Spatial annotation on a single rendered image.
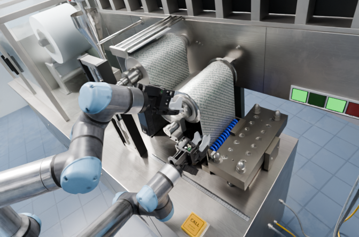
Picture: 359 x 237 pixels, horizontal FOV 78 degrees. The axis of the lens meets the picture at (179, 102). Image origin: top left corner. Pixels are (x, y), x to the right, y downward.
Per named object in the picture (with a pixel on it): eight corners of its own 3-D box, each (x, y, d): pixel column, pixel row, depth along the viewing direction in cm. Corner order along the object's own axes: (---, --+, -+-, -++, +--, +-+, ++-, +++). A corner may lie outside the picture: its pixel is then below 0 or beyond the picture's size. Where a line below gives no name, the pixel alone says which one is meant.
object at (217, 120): (205, 151, 93) (200, 119, 82) (234, 117, 105) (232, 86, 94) (206, 151, 93) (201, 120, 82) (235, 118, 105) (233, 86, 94)
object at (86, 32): (111, 107, 154) (70, 27, 119) (126, 96, 161) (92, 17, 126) (123, 113, 145) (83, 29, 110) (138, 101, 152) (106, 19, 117)
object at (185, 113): (172, 111, 86) (173, 99, 80) (176, 108, 87) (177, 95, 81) (188, 121, 83) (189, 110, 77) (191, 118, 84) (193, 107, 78)
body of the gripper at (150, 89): (177, 91, 69) (149, 87, 60) (170, 117, 71) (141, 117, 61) (160, 85, 74) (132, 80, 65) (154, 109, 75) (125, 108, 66)
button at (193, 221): (181, 229, 83) (180, 226, 81) (193, 213, 86) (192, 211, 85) (196, 242, 79) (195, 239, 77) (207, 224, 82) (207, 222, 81)
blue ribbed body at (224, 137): (208, 152, 94) (207, 147, 92) (234, 121, 105) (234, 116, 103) (215, 156, 92) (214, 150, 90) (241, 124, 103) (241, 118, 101)
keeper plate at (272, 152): (263, 168, 94) (264, 152, 88) (273, 152, 99) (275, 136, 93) (269, 171, 93) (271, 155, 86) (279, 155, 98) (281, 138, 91)
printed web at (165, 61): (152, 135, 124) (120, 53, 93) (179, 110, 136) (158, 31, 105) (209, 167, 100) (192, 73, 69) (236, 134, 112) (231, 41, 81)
